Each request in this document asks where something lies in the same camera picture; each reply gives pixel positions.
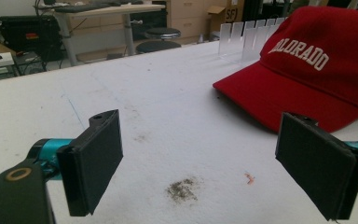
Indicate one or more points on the black equipment case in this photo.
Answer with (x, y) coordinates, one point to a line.
(29, 35)

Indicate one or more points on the white box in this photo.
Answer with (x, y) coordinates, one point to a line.
(3, 59)

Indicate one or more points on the black round stool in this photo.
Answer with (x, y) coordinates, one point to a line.
(158, 46)
(162, 33)

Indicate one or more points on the wooden drawer cabinet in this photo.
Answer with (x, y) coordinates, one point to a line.
(187, 18)

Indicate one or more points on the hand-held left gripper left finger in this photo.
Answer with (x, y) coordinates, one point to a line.
(94, 161)

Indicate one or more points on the clear acrylic divider rack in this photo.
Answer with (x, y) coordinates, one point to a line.
(250, 39)

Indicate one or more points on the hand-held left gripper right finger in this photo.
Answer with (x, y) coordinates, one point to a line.
(317, 161)

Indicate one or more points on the black keyboard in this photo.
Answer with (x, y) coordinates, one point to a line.
(82, 7)

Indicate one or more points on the red baseball cap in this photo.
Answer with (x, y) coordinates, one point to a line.
(304, 67)

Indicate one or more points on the wooden desk with metal legs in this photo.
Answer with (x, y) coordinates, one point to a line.
(102, 26)

